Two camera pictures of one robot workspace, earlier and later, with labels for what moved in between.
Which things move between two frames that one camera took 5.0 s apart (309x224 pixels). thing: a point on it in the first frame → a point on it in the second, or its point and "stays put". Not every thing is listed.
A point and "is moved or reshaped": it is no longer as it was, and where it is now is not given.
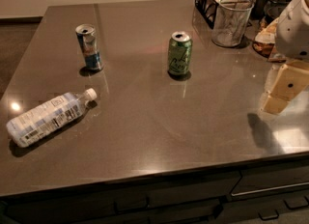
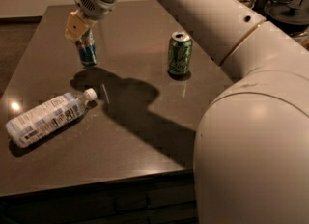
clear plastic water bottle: (48, 117) stays put
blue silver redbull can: (88, 40) is moved or reshaped
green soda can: (180, 52) stays put
